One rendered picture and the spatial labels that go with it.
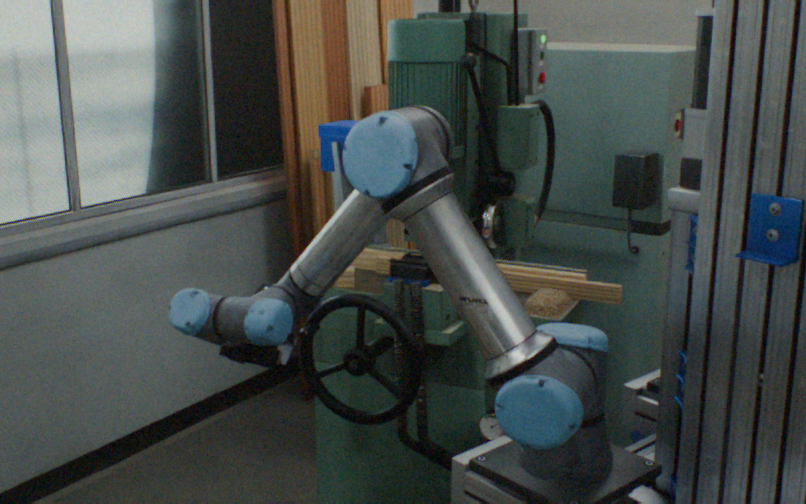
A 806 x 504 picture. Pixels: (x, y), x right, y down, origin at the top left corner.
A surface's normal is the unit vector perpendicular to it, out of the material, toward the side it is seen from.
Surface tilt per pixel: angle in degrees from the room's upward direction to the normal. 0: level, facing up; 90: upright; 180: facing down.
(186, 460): 0
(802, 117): 90
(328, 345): 90
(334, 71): 87
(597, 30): 90
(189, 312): 60
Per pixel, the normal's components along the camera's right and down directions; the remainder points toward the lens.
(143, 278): 0.84, 0.15
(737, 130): -0.75, 0.17
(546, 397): -0.33, 0.34
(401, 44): -0.59, 0.21
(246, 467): 0.00, -0.97
